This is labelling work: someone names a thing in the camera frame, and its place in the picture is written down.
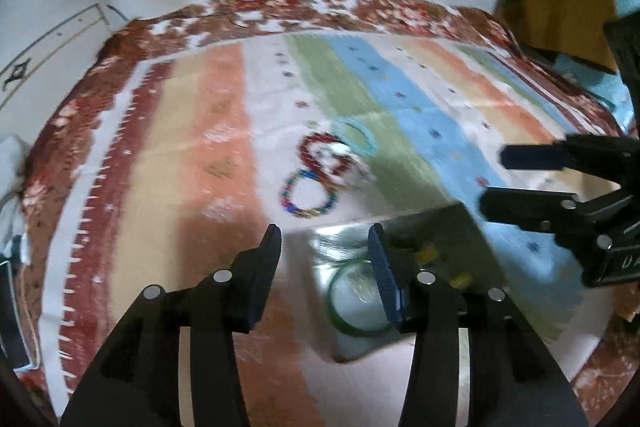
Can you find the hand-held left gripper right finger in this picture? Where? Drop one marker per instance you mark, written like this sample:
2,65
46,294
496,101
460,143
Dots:
384,278

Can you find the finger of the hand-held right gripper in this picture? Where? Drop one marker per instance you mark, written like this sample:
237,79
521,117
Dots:
532,157
520,207

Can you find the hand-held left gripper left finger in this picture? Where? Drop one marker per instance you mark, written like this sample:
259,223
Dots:
266,278

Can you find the green bangle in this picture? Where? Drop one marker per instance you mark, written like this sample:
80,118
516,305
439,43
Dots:
334,313

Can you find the small yellow jewelry piece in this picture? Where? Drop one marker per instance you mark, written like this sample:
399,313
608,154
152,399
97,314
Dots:
461,280
427,253

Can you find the light teal bangle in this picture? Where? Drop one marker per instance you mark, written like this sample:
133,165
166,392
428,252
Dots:
370,140

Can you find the striped floral-border blanket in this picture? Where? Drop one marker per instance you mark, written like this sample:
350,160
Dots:
210,132

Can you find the black flat object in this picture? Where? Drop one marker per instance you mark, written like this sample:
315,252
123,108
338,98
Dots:
10,312

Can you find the white cloth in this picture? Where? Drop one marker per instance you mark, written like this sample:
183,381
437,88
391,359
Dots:
10,177

